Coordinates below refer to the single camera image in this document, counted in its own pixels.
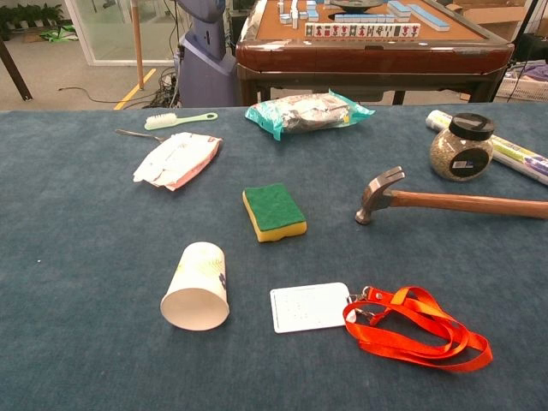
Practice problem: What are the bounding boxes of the wooden handle claw hammer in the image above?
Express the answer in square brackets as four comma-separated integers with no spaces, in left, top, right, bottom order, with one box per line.
[354,165,548,227]

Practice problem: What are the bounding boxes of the green and yellow sponge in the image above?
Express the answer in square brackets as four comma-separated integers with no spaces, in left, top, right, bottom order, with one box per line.
[241,182,308,243]

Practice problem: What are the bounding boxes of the teal plastic package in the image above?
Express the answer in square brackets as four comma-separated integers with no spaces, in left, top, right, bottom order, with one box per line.
[244,88,377,141]

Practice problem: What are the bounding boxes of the white printed paper cup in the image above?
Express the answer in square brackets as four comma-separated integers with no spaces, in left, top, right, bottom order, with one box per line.
[159,241,231,332]

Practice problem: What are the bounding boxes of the white badge card holder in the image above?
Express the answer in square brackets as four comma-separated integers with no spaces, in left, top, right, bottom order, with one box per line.
[269,282,357,335]

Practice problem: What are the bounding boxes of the white pink wipes pack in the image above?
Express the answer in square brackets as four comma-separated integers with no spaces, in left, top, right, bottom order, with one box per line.
[133,132,223,192]

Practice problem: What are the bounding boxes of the light green brush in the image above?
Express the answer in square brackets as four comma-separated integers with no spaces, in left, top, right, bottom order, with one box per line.
[144,111,218,131]

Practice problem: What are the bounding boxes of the metal spoon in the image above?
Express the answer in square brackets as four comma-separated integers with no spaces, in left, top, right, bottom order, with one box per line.
[114,128,170,144]

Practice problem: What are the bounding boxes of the dark wood mahjong table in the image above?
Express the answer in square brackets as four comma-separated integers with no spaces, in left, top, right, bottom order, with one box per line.
[235,0,515,106]

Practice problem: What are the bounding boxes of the glass jar with black lid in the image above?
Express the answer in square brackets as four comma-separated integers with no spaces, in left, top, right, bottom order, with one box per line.
[429,112,497,183]

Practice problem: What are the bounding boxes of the wooden pole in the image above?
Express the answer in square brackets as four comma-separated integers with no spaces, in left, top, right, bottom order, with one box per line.
[130,0,146,91]

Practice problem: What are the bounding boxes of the white plastic basket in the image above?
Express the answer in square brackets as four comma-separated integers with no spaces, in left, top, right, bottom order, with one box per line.
[496,70,548,103]

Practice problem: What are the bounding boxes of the green item on floor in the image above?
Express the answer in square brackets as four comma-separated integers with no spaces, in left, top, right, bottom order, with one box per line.
[40,25,80,44]

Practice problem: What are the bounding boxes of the cardboard box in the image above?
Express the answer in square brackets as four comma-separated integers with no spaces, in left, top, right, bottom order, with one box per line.
[444,0,532,42]

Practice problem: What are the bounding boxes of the dark table leg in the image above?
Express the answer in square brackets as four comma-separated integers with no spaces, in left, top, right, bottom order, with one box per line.
[0,36,34,103]

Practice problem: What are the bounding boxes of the row of potted plants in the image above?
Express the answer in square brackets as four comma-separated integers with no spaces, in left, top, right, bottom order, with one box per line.
[0,3,64,29]

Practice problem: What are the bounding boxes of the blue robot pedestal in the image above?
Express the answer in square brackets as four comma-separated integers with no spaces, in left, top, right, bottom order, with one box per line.
[174,0,239,108]

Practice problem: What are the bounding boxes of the orange lanyard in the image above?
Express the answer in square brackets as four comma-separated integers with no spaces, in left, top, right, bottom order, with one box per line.
[342,285,494,373]

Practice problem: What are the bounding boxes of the black floor cable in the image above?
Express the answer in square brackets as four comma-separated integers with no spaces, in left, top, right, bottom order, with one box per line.
[57,86,172,106]

